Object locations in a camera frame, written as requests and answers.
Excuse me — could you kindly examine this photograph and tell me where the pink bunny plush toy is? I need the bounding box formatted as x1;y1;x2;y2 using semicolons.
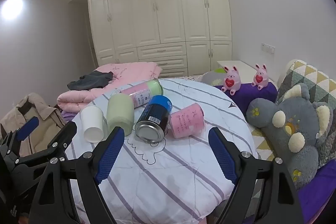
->
251;64;269;90
221;65;241;95

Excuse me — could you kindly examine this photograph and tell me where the pink cup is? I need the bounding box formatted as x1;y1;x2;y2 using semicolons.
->
169;103;205;139

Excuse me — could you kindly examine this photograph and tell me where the beige jacket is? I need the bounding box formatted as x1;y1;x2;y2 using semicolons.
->
0;93;67;157

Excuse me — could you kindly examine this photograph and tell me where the purple pillow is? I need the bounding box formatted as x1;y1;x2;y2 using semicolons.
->
214;82;278;110

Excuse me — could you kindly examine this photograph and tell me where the grey and green plush cushion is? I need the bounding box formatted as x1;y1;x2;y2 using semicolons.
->
201;68;229;86

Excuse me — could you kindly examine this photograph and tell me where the dark grey garment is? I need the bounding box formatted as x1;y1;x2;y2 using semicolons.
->
67;70;114;90

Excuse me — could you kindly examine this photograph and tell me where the pink folded quilt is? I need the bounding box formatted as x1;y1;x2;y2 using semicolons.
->
57;63;163;111

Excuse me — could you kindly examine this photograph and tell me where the white paper cup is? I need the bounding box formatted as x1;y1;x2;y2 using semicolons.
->
80;105;104;143

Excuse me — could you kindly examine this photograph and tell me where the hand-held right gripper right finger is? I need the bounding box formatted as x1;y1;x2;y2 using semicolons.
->
208;127;307;224

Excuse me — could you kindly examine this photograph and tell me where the triangle pattern quilted cushion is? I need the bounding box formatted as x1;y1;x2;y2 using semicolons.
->
277;60;336;169

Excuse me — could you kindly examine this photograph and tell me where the cream wardrobe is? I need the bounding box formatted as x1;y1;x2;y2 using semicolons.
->
87;0;233;77

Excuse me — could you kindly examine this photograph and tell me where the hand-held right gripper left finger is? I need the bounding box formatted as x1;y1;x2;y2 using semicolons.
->
28;126;125;224

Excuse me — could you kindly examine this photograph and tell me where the white wall socket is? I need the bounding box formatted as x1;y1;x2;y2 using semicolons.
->
261;43;275;54

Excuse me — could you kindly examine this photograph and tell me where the blue and black tin can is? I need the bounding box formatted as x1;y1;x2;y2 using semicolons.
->
135;95;173;144

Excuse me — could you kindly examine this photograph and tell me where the triangle pattern bed cover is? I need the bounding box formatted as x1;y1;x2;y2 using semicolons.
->
248;124;276;161

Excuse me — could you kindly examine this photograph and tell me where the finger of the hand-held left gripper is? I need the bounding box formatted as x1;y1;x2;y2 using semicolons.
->
0;116;40;159
14;121;78;165

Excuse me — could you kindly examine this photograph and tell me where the pale green cup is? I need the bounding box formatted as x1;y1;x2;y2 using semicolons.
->
106;94;135;136

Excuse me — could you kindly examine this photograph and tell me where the pink and green tube container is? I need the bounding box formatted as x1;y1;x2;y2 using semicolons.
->
112;79;164;109

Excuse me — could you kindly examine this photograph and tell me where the lilac folded cloth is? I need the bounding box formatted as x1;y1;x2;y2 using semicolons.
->
61;109;79;123

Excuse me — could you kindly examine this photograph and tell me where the grey plush animal toy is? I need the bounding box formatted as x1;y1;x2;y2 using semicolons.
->
246;83;336;190

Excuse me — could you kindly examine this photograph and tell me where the purple bedsheet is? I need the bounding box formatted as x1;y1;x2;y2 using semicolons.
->
295;158;336;224

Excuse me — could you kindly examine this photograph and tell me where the white striped quilt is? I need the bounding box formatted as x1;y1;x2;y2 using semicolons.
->
64;78;259;224

